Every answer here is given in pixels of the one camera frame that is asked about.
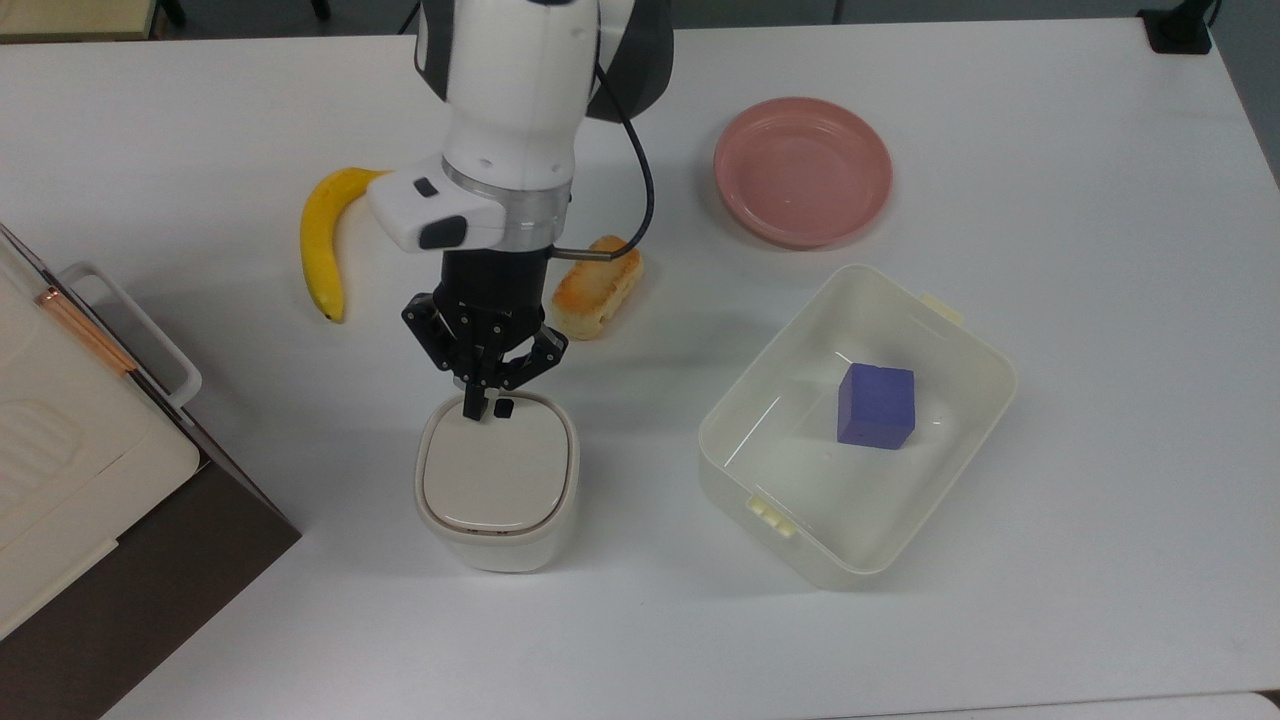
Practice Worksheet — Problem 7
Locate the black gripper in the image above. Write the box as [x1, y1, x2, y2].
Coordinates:
[401, 246, 570, 422]

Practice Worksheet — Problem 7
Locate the golden bread loaf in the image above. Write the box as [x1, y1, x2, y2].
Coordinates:
[551, 235, 645, 342]

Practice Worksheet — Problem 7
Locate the yellow banana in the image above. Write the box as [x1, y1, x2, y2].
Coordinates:
[299, 166, 391, 324]

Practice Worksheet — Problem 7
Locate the cream mug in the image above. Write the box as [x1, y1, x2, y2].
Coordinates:
[414, 390, 582, 574]

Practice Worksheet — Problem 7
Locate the white plastic storage container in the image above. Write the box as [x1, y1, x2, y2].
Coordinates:
[697, 263, 1019, 591]

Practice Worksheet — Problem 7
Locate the pink plastic plate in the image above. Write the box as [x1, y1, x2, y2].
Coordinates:
[713, 96, 894, 251]

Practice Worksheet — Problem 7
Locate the purple cube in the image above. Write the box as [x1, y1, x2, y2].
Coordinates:
[837, 362, 918, 451]

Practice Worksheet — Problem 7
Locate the dark brown storage box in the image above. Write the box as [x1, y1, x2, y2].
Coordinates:
[0, 262, 303, 720]

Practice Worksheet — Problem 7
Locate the cream toy cabinet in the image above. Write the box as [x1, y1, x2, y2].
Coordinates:
[0, 225, 202, 641]

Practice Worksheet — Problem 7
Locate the wooden desk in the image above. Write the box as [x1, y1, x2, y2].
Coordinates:
[0, 0, 159, 44]

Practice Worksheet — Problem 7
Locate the black cable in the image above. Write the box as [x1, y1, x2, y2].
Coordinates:
[550, 60, 658, 263]

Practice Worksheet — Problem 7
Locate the black table clamp mount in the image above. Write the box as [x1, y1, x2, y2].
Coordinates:
[1137, 0, 1217, 56]

